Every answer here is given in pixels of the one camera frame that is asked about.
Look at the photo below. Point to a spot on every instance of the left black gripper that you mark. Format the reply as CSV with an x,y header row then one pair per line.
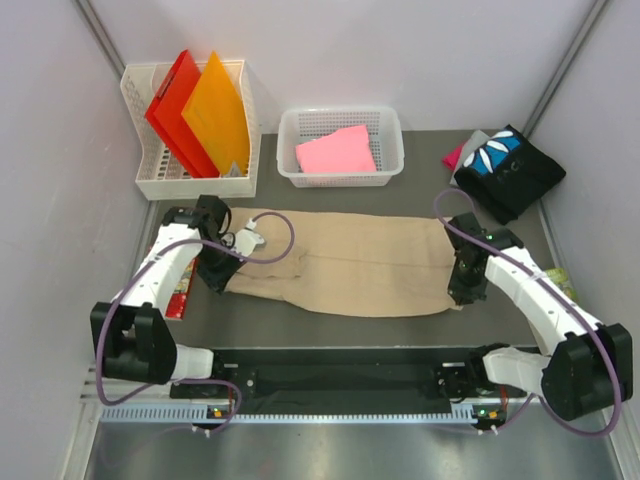
x,y
218,280

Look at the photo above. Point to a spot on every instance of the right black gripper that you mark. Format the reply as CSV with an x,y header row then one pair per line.
x,y
463,294

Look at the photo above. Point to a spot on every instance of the beige t shirt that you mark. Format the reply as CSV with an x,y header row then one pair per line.
x,y
348,264

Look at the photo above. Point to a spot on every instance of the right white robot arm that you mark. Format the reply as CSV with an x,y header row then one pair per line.
x,y
581,366

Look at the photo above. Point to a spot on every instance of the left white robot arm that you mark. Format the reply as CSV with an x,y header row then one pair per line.
x,y
132,340

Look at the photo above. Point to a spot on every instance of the red illustrated book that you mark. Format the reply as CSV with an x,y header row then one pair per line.
x,y
180,295

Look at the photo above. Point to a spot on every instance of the green treehouse book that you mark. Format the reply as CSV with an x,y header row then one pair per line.
x,y
561,279

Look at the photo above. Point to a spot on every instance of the white file organizer rack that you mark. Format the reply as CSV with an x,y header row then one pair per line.
x,y
160,176

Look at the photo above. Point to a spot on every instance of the magenta folded t shirt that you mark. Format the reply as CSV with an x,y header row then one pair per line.
x,y
450,160

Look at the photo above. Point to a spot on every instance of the grey folded t shirt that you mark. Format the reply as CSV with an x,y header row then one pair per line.
x,y
476,140

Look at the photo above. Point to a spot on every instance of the orange clip file folder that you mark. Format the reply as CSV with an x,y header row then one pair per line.
x,y
215,114

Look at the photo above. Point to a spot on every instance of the pink t shirt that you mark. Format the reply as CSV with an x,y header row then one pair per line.
x,y
346,150

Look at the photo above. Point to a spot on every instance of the white perforated plastic basket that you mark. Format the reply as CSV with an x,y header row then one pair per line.
x,y
385,142

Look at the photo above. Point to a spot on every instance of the red clip file folder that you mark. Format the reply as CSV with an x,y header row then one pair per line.
x,y
164,114

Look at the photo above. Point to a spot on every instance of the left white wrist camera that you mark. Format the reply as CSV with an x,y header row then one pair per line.
x,y
247,240

